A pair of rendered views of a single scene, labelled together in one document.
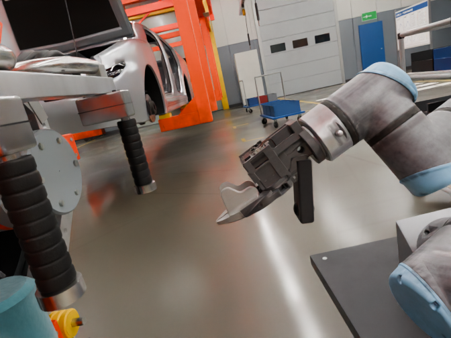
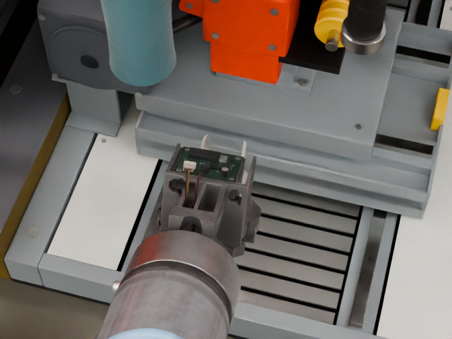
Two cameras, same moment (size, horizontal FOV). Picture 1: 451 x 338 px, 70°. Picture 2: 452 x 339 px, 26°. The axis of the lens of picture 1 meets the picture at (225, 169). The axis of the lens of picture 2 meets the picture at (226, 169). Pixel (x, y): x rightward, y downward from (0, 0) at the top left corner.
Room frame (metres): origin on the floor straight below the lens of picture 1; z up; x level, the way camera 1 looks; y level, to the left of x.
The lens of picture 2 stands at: (0.64, -0.50, 1.49)
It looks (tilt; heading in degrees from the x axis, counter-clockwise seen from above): 56 degrees down; 102
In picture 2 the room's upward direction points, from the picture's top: straight up
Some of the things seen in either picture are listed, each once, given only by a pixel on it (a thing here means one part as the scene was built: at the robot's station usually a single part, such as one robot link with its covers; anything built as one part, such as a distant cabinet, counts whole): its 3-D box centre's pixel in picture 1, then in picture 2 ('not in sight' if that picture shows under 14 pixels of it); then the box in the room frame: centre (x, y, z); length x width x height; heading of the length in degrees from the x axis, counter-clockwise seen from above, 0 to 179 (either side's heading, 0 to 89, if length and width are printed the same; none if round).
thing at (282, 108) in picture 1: (278, 98); not in sight; (6.20, -1.26, 0.48); 1.00 x 0.61 x 0.96; 4
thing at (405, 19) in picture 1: (413, 42); not in sight; (8.91, -5.61, 0.97); 1.50 x 0.50 x 1.95; 0
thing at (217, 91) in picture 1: (202, 62); not in sight; (10.35, -0.02, 1.75); 0.68 x 0.16 x 2.45; 86
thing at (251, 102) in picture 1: (259, 93); not in sight; (9.80, -1.46, 0.48); 1.00 x 0.61 x 0.96; 95
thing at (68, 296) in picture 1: (37, 227); not in sight; (0.30, 0.19, 0.83); 0.04 x 0.04 x 0.16
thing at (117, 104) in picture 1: (106, 106); not in sight; (0.64, 0.20, 0.93); 0.09 x 0.05 x 0.05; 86
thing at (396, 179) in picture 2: not in sight; (301, 91); (0.55, 0.58, 0.13); 0.50 x 0.36 x 0.10; 176
